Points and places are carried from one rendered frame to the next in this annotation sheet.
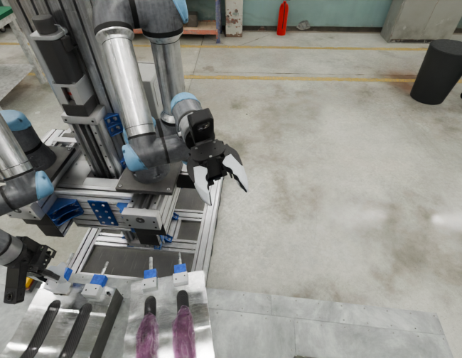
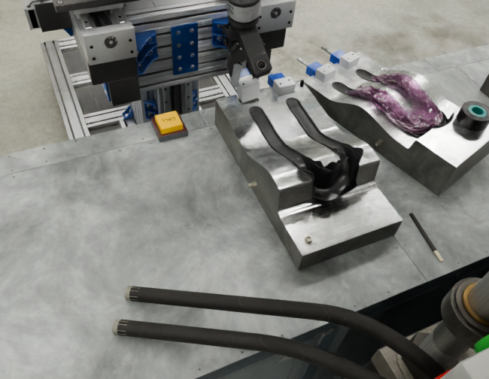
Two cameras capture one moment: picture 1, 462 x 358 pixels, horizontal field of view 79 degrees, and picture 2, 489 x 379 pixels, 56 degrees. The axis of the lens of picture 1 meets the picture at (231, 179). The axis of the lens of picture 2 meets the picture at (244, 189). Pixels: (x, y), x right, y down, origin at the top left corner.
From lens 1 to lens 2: 120 cm
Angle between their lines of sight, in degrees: 23
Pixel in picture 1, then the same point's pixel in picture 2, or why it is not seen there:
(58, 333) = (287, 126)
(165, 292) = (344, 75)
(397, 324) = not seen: outside the picture
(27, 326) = (247, 134)
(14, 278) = (257, 43)
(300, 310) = (456, 60)
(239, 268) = not seen: hidden behind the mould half
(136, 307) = (329, 93)
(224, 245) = not seen: hidden behind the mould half
